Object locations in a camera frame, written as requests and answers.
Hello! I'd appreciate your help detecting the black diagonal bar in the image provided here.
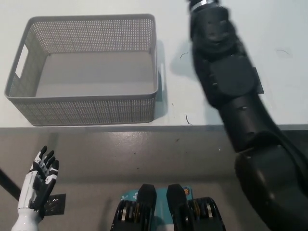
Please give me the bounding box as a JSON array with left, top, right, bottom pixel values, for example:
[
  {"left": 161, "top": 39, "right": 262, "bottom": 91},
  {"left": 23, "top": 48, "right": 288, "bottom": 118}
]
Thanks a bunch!
[{"left": 0, "top": 167, "right": 22, "bottom": 201}]

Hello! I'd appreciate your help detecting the black tape square marker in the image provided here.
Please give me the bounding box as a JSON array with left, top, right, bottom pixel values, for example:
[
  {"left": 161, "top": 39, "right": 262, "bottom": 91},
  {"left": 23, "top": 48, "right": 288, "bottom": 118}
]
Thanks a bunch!
[{"left": 253, "top": 66, "right": 265, "bottom": 95}]

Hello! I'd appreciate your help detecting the grey perforated plastic basket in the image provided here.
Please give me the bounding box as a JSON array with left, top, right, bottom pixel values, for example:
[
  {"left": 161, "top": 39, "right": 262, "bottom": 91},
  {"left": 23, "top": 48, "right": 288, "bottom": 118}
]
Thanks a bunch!
[{"left": 3, "top": 13, "right": 167, "bottom": 127}]

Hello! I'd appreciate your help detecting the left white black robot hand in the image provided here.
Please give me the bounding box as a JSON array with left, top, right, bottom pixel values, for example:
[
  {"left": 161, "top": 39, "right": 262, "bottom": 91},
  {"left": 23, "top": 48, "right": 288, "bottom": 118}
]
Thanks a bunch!
[{"left": 17, "top": 145, "right": 60, "bottom": 214}]

